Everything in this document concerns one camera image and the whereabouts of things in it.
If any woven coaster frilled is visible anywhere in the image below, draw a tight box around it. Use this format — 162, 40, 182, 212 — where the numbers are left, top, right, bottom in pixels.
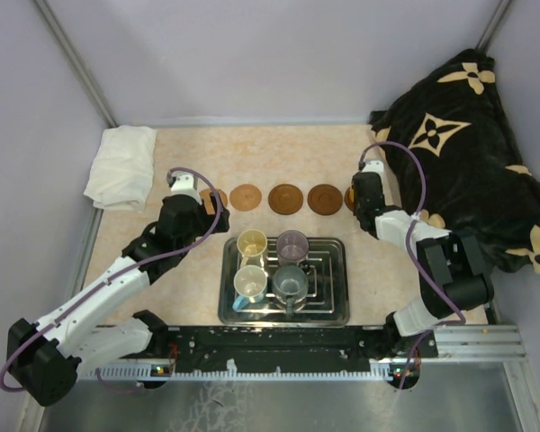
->
199, 188, 228, 215

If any dark wooden coaster back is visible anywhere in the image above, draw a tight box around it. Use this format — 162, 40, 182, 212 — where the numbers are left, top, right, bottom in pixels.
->
268, 184, 303, 215

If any dark wooden coaster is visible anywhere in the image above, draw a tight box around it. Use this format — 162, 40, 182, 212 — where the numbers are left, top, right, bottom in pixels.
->
344, 187, 355, 212
268, 184, 303, 215
307, 184, 343, 216

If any dark wooden coaster front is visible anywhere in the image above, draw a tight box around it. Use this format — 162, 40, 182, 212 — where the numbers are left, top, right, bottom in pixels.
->
307, 184, 343, 216

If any white folded cloth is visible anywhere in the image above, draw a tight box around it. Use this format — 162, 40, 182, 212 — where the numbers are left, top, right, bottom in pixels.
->
84, 126, 158, 212

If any black floral blanket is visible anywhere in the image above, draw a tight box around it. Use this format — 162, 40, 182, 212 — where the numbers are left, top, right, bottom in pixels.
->
368, 49, 540, 275

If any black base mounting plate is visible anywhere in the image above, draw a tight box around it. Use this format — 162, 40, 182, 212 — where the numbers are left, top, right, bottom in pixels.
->
116, 324, 438, 374

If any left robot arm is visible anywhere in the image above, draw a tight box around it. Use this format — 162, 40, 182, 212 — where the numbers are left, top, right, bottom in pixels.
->
0, 188, 230, 407

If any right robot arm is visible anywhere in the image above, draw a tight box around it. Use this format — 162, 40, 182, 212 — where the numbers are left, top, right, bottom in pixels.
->
352, 168, 494, 356

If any grey cup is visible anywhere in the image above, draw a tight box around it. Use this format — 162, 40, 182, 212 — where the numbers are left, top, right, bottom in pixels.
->
272, 265, 309, 317

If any white cup blue handle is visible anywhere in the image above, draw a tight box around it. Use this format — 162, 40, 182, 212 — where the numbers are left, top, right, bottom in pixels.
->
232, 265, 267, 311

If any metal tray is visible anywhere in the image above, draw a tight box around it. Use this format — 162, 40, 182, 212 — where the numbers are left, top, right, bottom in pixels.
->
218, 238, 350, 328

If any woven coaster smooth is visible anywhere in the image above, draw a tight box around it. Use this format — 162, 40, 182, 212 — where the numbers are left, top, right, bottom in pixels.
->
229, 184, 262, 212

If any purple cup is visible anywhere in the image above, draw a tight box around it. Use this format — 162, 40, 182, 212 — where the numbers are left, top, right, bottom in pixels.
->
275, 230, 310, 266

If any aluminium frame rail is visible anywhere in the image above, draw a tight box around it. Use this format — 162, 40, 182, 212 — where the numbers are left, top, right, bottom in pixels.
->
79, 325, 526, 385

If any cream yellow cup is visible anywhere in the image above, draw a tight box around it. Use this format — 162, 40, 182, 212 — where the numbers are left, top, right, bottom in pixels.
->
237, 229, 268, 268

